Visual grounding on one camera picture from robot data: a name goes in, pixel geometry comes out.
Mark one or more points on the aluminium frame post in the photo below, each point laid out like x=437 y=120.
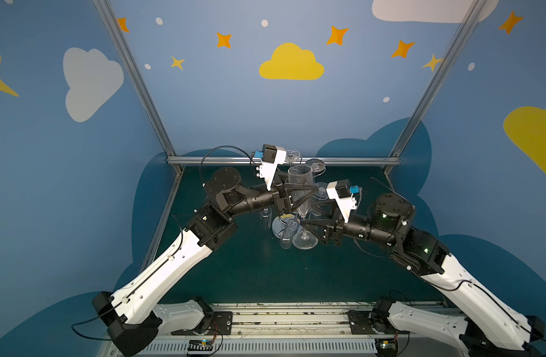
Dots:
x=456 y=46
x=107 y=15

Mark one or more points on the small circuit board right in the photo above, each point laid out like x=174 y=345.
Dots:
x=386 y=348

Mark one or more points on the clear champagne flute front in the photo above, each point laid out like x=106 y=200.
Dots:
x=290 y=229

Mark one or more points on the small circuit board left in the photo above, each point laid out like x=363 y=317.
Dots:
x=201 y=347

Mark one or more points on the clear champagne flute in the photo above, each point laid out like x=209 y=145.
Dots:
x=266 y=217
x=321 y=194
x=302 y=175
x=290 y=229
x=317 y=166
x=293 y=157

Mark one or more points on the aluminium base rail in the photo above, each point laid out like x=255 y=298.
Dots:
x=283 y=328

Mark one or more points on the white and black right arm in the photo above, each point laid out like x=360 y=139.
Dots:
x=486 y=326

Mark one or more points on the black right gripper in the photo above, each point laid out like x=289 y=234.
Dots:
x=338 y=228

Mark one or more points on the small circuit board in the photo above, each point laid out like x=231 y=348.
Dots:
x=201 y=347
x=386 y=348

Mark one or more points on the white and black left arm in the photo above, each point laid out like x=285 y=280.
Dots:
x=133 y=315

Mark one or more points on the aluminium frame right post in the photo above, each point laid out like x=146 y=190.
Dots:
x=456 y=46

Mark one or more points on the aluminium frame left post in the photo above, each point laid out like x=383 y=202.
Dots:
x=107 y=15

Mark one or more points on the chrome wire wine glass rack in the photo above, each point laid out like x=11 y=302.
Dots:
x=278 y=222

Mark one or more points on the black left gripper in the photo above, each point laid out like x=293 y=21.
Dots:
x=279 y=199

